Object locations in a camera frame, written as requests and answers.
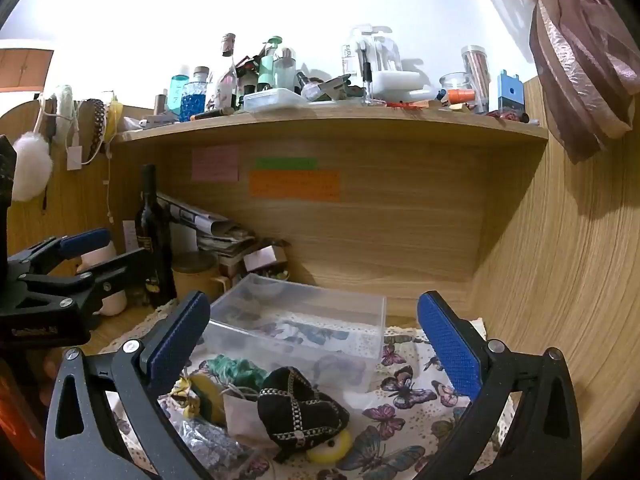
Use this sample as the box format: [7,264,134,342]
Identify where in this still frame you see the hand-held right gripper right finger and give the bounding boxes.
[416,290,584,480]

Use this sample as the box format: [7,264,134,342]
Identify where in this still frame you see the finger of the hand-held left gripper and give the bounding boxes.
[7,227,112,275]
[70,247,155,307]

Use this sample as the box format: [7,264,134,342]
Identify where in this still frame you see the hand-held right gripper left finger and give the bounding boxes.
[44,290,216,480]

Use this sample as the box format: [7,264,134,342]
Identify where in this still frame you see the yellow and black soft toy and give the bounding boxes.
[170,372,226,423]

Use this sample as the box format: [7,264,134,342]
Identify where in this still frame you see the white cup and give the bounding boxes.
[80,240,129,317]

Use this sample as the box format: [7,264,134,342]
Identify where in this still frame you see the dark wine bottle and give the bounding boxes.
[134,164,179,309]

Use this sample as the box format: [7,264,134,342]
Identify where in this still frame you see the green yarn bundle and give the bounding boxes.
[202,354,271,393]

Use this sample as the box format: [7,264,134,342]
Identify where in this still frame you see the yellow round jar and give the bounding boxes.
[171,251,222,302]

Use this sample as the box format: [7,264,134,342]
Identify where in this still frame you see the butterfly printed cloth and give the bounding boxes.
[100,300,518,480]

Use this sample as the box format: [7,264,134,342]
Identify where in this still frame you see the white fluffy pompom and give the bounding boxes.
[11,132,54,204]

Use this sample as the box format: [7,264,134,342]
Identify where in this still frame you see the folded newspapers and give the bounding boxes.
[157,191,259,254]

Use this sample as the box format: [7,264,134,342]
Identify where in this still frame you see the silver glitter pouch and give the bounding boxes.
[175,417,257,480]

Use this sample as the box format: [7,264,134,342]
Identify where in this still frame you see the small cardboard box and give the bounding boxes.
[242,244,291,277]

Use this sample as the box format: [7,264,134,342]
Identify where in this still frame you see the braided headband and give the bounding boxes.
[89,99,109,161]

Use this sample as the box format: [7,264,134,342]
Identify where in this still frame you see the clear plastic storage box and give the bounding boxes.
[202,274,388,395]

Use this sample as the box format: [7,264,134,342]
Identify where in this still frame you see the yellow hanging item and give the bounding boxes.
[107,100,125,137]

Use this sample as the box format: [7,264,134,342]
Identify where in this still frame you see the white fluffy headband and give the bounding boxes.
[52,85,77,137]

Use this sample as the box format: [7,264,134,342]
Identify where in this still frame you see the pink sticky note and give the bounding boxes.
[191,145,240,183]

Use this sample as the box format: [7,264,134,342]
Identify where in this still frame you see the yellow round sponge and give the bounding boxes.
[306,430,354,465]

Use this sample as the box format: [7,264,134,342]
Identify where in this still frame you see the teal capped blue bottle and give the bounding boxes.
[170,74,190,122]

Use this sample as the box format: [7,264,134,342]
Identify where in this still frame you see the blue beaded glass bottle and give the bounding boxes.
[181,66,211,123]

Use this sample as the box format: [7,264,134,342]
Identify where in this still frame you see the brown wooden board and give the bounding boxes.
[0,47,55,95]

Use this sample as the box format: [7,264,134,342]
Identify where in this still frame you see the orange sticky note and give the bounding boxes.
[249,170,341,204]

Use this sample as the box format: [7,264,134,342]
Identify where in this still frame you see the green sticky note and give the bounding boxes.
[255,156,319,171]

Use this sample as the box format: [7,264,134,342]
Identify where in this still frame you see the clear corked glass bottle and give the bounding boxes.
[215,33,240,111]

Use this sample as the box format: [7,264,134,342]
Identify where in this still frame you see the flat clear plastic case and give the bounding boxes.
[242,88,309,114]

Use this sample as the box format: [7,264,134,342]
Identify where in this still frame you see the mint green bottle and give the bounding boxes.
[257,36,284,92]

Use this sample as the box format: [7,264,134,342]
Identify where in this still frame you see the wooden shelf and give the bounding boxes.
[107,99,551,147]

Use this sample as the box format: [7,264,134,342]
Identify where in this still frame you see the clear bottle with silver cap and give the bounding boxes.
[274,47,299,90]

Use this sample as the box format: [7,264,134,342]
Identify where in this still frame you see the blue box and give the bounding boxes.
[497,69,526,114]

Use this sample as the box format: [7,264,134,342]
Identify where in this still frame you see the short glass jar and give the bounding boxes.
[440,72,476,107]

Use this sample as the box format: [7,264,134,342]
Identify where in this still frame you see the white rectangular box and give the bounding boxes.
[372,70,436,104]

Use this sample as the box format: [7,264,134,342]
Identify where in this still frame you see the tall clear canister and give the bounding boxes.
[461,45,492,114]

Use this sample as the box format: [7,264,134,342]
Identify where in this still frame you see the clear acrylic organizer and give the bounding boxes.
[350,24,404,79]

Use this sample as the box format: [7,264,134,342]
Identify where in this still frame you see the pink hanging cloth bag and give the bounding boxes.
[445,0,640,165]

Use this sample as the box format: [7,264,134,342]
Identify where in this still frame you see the small white drawstring bag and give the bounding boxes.
[222,385,267,443]

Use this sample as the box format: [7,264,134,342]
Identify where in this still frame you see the black pouch with chain trim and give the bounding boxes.
[257,366,351,463]

